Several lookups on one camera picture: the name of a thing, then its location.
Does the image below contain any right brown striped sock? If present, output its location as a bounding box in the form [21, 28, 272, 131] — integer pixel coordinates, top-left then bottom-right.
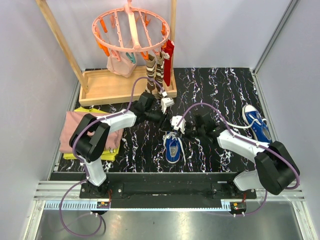
[154, 51, 165, 98]

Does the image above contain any pink mesh laundry bag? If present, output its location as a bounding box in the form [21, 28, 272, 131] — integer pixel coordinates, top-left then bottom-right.
[106, 50, 137, 78]

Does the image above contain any red hanging sock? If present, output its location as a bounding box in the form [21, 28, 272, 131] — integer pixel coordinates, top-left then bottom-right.
[162, 39, 175, 87]

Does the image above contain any pink folded t-shirt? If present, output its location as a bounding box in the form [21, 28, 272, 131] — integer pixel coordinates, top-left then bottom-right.
[59, 108, 124, 154]

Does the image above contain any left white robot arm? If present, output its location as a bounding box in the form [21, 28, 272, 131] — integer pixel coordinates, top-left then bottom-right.
[69, 92, 174, 198]

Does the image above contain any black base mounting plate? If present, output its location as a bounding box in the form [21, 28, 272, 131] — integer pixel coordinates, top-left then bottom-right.
[79, 172, 257, 201]

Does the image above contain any left brown striped sock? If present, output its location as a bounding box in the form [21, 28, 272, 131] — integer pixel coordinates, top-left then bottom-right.
[145, 54, 156, 94]

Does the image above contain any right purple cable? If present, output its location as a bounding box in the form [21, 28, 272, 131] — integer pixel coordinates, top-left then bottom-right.
[178, 102, 301, 217]

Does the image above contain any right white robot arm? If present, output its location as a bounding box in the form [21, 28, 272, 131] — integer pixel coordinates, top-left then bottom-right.
[183, 114, 300, 199]

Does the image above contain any blue sneaker with white laces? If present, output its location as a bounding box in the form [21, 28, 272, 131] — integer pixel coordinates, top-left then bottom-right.
[163, 131, 187, 165]

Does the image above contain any aluminium slotted rail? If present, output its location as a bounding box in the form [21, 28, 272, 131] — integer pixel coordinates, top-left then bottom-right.
[44, 197, 231, 212]

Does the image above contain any yellow folded t-shirt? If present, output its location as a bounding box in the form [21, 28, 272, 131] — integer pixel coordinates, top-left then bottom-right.
[62, 107, 120, 162]

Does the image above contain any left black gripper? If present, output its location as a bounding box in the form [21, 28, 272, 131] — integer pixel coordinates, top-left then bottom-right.
[144, 106, 175, 132]

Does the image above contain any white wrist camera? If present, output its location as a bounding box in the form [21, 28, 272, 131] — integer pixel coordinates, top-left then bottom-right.
[170, 115, 186, 134]
[160, 91, 175, 114]

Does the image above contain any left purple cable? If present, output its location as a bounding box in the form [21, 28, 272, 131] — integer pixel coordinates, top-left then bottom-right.
[58, 76, 168, 238]

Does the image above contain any purple cable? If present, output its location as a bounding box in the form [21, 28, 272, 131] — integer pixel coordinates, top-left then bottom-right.
[178, 102, 301, 217]
[58, 76, 168, 238]

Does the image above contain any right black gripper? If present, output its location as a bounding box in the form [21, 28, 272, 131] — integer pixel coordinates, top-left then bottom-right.
[176, 121, 205, 143]

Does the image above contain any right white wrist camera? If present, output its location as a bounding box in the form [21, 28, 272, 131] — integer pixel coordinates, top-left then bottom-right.
[170, 115, 186, 134]

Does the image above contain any pink round clip hanger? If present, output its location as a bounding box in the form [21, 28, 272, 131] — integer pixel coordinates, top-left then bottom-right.
[91, 0, 171, 64]

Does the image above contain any wooden drying rack stand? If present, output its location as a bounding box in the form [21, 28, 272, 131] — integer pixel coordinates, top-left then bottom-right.
[37, 0, 177, 107]

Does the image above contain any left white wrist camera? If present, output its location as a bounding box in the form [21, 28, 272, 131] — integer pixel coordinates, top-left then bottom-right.
[160, 91, 175, 114]

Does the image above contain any brown striped sock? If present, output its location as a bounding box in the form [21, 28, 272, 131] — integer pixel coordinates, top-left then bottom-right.
[154, 51, 165, 98]
[145, 54, 156, 94]

